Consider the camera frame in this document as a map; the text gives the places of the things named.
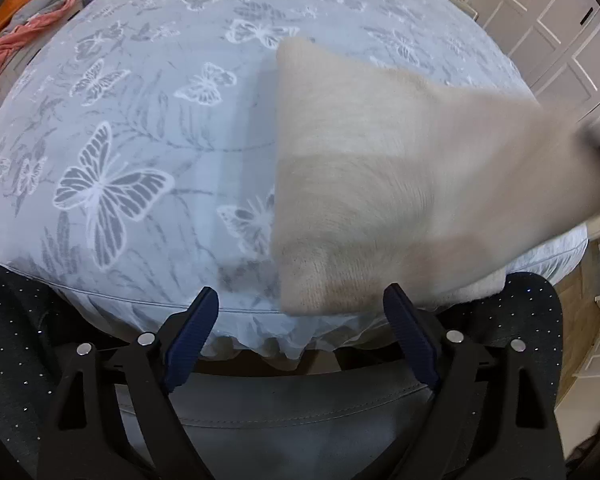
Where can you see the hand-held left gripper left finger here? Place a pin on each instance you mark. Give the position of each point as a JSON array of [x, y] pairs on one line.
[[190, 340]]

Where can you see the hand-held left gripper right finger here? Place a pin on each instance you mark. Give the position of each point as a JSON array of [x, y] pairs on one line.
[[412, 340]]

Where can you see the cream sweater with black hearts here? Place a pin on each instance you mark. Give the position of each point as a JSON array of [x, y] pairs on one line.
[[380, 185]]

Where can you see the person's grey shirt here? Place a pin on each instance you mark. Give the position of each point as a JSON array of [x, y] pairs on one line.
[[290, 410]]

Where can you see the white panelled wardrobe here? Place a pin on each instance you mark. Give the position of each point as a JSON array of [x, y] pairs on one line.
[[545, 25]]

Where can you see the person's dark dotted pants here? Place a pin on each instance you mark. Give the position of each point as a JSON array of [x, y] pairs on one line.
[[10, 340]]

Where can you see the bed with blue butterfly bedspread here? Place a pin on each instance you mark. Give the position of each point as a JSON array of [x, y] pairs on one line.
[[130, 110]]

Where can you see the pink blanket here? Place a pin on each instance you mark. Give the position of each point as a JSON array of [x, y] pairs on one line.
[[0, 55]]

